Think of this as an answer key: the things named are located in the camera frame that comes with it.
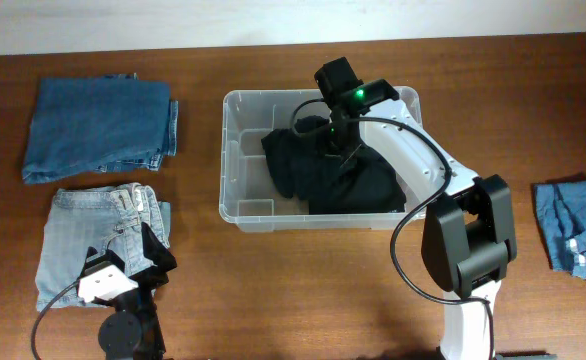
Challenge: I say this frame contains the clear plastic storage bin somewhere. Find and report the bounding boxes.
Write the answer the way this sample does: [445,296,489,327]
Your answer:
[219,86,439,233]

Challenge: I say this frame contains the dark blue folded jeans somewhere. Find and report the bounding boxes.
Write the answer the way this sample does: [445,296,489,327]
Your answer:
[21,74,179,184]

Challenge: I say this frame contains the medium blue denim shorts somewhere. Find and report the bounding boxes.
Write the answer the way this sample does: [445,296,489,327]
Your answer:
[533,181,586,280]

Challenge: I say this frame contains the black garment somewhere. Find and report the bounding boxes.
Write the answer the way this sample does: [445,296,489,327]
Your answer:
[260,114,364,200]
[308,148,407,215]

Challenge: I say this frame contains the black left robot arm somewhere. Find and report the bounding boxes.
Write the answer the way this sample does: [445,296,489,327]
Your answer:
[77,222,177,360]

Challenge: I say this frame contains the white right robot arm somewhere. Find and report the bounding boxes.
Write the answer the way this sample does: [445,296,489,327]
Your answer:
[314,57,517,359]

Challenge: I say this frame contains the light blue folded jeans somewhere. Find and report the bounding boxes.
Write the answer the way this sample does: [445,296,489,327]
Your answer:
[35,183,171,311]

